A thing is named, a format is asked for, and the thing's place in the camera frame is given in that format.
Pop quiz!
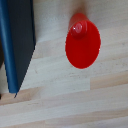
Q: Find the red plastic cup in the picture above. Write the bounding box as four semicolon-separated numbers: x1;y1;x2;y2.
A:
64;12;102;70

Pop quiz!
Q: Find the blue book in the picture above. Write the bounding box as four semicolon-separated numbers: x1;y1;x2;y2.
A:
0;0;37;99

